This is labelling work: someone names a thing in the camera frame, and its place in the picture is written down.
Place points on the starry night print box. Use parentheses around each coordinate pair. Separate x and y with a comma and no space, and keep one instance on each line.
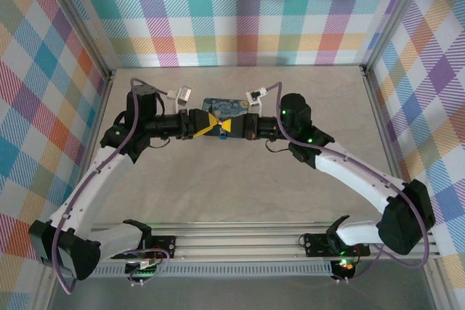
(225,105)

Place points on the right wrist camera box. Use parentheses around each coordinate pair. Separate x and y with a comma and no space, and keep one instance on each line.
(254,96)

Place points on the aluminium corner post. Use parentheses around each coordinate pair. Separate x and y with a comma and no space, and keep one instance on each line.
(395,16)
(80,23)

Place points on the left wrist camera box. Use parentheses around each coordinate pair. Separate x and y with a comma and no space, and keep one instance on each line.
(183,95)

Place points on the aluminium side rail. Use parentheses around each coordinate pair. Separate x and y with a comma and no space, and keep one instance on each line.
(379,117)
(102,103)

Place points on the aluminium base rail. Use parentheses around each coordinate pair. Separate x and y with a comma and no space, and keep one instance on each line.
(236,244)

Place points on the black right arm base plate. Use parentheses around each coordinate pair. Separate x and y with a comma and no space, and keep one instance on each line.
(316,244)

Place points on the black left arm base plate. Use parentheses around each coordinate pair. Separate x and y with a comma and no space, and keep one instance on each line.
(163,246)

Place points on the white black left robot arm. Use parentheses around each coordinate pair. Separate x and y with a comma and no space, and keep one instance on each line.
(94,180)

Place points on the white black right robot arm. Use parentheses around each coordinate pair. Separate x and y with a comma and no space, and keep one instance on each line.
(356,172)

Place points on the green left controller board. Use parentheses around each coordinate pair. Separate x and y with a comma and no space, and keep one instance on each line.
(143,270)

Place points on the right controller board with leds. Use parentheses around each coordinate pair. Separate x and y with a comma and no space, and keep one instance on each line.
(345,266)

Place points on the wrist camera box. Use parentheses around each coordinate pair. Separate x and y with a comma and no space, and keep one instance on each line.
(183,95)
(254,96)

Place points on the aluminium frame leg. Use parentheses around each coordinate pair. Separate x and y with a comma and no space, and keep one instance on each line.
(43,299)
(437,284)

